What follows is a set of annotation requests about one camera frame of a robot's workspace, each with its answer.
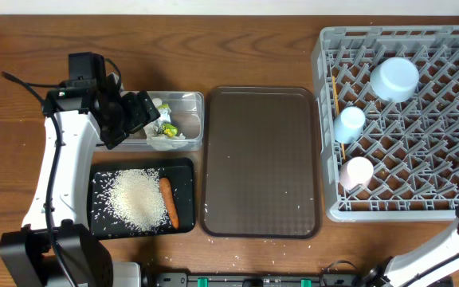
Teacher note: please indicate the brown serving tray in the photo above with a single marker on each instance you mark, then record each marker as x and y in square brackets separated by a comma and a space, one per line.
[260, 164]

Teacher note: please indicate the green and silver wrapper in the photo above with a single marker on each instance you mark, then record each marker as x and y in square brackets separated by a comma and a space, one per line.
[163, 125]

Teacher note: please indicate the white paper napkin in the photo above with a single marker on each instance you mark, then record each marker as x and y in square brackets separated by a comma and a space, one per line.
[162, 142]

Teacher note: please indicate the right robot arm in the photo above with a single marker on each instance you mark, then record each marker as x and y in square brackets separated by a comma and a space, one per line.
[430, 262]

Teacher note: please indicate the clear plastic bin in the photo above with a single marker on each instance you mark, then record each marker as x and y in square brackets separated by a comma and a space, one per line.
[187, 114]

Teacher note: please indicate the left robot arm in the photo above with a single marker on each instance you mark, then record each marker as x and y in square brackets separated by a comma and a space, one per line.
[55, 246]

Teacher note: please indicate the orange carrot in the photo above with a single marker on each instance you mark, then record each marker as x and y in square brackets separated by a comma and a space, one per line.
[167, 194]

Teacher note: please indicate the grey dishwasher rack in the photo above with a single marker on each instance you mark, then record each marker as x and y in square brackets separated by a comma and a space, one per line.
[413, 145]

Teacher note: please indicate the white rice pile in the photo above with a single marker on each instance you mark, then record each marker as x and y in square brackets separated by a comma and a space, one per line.
[129, 199]

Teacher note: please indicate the pink cup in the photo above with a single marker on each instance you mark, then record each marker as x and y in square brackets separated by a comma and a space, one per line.
[356, 171]

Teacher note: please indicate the wooden chopstick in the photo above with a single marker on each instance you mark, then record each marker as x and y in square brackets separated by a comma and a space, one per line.
[343, 150]
[335, 95]

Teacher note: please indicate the black tray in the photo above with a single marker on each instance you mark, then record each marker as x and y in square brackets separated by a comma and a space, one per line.
[180, 174]

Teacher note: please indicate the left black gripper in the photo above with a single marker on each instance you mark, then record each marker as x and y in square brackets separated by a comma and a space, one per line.
[141, 115]

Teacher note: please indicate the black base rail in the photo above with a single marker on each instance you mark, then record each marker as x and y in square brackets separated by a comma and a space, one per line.
[253, 280]

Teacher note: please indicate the light blue bowl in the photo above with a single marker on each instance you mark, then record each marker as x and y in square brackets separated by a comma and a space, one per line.
[395, 80]

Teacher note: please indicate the light blue cup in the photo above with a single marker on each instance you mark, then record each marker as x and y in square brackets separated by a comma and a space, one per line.
[348, 125]

